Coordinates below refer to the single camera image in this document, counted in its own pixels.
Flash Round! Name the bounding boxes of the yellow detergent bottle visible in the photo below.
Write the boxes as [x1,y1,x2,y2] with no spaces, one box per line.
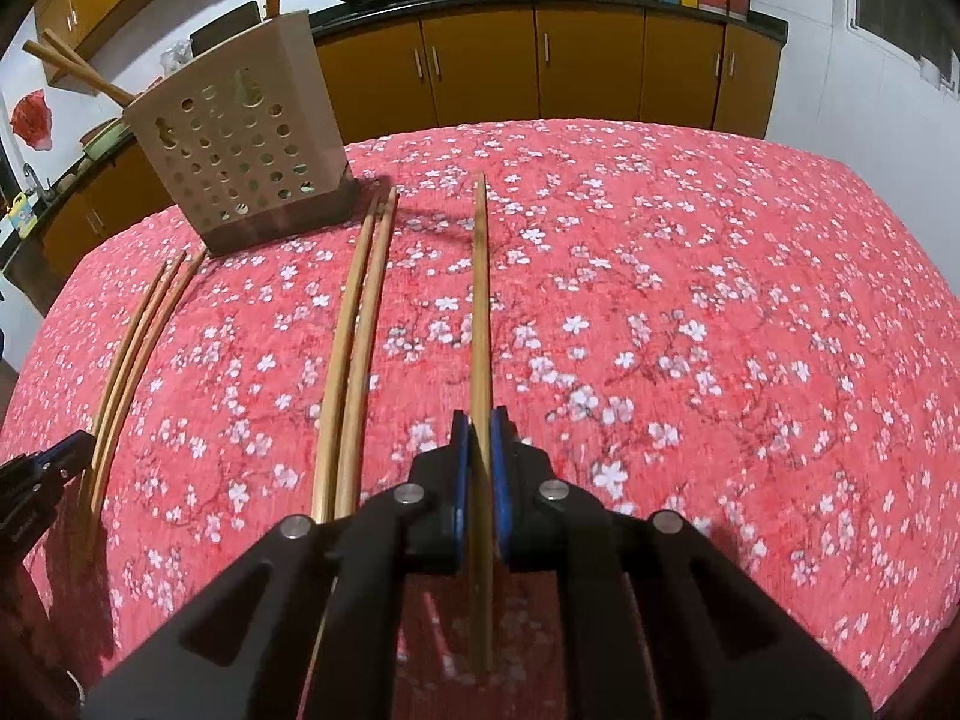
[7,192,37,241]

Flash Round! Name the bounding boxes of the right barred window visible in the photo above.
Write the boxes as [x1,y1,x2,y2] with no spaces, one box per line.
[853,0,958,91]

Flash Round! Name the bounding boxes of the beige perforated utensil holder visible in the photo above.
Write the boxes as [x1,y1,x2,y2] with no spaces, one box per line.
[124,11,359,257]

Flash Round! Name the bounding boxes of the red floral tablecloth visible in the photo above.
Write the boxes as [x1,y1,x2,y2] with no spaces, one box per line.
[2,121,958,717]

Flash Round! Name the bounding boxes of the red hanging plastic bag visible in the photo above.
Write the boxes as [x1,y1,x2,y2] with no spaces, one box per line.
[10,89,52,151]

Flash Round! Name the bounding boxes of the dark cutting board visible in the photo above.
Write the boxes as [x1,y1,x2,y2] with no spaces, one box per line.
[190,0,262,59]

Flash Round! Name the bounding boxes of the wooden lower cabinets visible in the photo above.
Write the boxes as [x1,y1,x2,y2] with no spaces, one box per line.
[43,2,784,273]

